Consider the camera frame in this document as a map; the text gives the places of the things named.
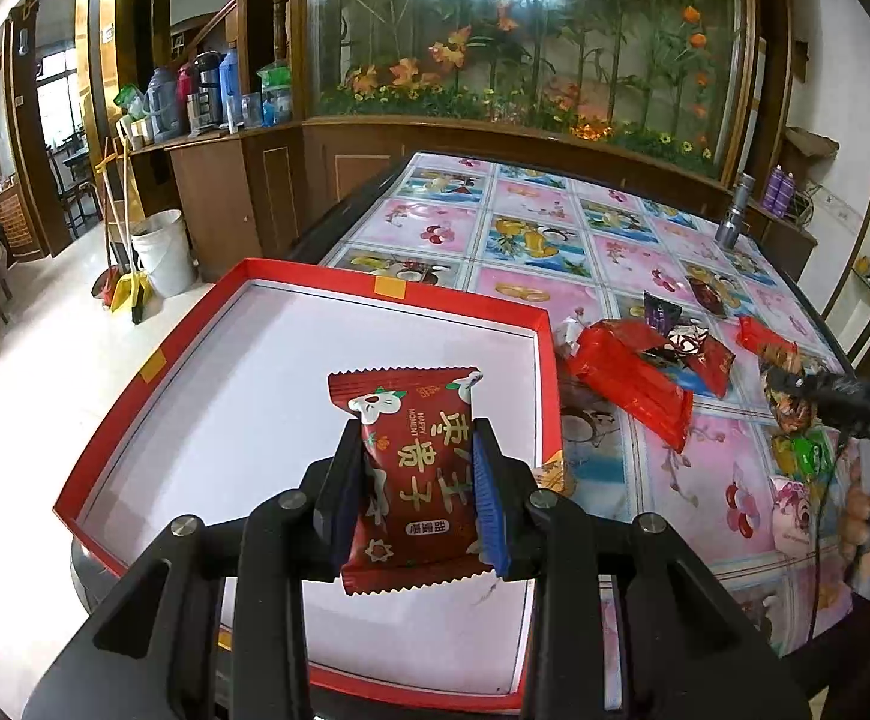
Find green candy packet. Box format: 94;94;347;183
770;429;835;484

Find brown gold candy packet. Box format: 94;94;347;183
759;344;816;434

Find dark red jujube snack packet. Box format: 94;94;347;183
328;366;489;595

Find small red wafer packet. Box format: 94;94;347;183
736;316;798;355

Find large red wafer packet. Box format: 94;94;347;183
567;320;694;452

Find red white patterned snack packet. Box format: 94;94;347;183
652;322;736;400

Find dark purple snack packet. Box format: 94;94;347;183
643;291;682;337

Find dark brown chocolate bar packet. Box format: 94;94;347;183
689;277;726;317

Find red shallow gift box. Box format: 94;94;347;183
54;259;562;712

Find pink cartoon snack packet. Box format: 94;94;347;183
770;475;812;559

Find silver flashlight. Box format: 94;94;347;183
715;172;754;250

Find purple spray cans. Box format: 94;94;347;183
760;164;794;218

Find floral plastic tablecloth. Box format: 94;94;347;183
326;153;858;655

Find white plastic bucket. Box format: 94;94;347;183
129;208;197;298

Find yellow dustpan and broom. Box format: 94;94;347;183
94;137;154;325

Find black silver kettle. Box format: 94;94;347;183
193;50;222;132

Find floral glass display panel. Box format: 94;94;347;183
303;0;754;179

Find blue thermos bottle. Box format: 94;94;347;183
218;44;243;133

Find grey water jug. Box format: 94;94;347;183
147;67;181;143

